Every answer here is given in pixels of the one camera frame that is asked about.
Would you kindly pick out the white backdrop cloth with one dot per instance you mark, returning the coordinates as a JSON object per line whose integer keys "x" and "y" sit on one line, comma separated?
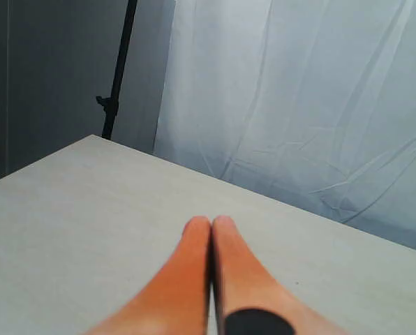
{"x": 312, "y": 103}

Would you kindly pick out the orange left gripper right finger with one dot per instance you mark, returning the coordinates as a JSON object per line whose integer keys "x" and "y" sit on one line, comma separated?
{"x": 248, "y": 299}

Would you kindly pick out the black stand pole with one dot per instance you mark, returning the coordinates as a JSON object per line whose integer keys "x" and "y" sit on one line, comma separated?
{"x": 110, "y": 104}

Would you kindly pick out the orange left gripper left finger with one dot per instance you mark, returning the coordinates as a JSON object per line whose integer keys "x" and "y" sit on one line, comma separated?
{"x": 176, "y": 300}

